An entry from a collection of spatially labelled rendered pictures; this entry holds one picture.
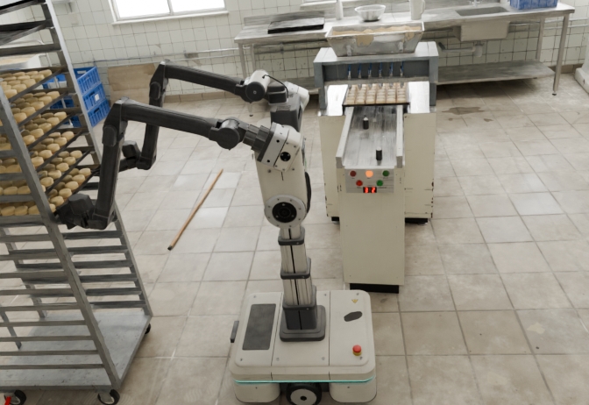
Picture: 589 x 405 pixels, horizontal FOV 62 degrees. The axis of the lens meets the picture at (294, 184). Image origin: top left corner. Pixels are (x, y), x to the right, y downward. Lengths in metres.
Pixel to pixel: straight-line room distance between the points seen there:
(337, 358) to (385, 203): 0.81
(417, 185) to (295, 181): 1.58
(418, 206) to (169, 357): 1.80
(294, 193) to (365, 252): 0.97
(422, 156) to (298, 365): 1.57
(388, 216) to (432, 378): 0.79
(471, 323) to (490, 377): 0.34
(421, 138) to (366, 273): 0.92
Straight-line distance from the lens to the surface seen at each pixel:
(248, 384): 2.34
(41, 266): 2.88
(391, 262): 2.76
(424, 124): 3.09
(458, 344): 2.69
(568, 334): 2.88
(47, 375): 2.79
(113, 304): 2.87
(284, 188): 1.84
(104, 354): 2.43
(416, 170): 3.23
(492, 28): 5.65
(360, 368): 2.24
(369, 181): 2.44
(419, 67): 3.06
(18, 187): 2.19
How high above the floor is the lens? 1.95
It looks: 29 degrees down
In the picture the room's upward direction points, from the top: 7 degrees counter-clockwise
